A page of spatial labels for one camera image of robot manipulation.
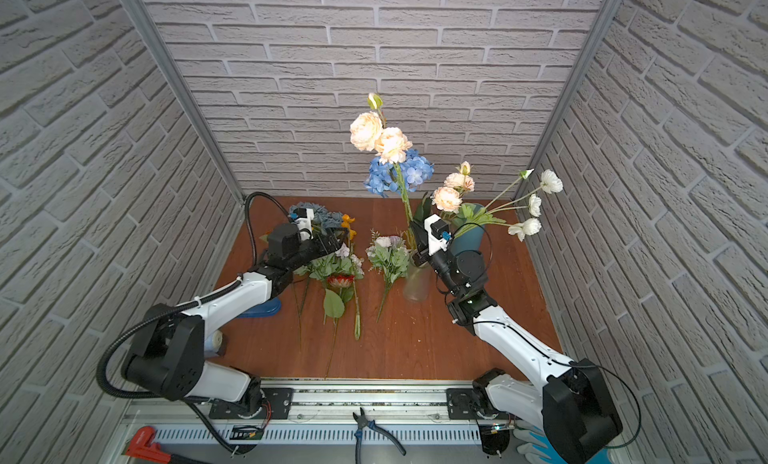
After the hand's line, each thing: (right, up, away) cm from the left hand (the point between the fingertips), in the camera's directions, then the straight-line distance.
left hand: (341, 230), depth 84 cm
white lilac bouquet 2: (+14, -8, +11) cm, 20 cm away
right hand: (+20, +3, -14) cm, 25 cm away
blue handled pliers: (+7, -47, -14) cm, 49 cm away
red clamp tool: (-43, -50, -18) cm, 68 cm away
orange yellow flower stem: (-1, +3, +21) cm, 21 cm away
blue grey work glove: (+49, -50, -16) cm, 72 cm away
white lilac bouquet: (-3, -11, +12) cm, 17 cm away
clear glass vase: (+22, -16, +3) cm, 28 cm away
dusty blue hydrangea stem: (-7, +3, +18) cm, 20 cm away
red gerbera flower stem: (-2, -21, +3) cm, 22 cm away
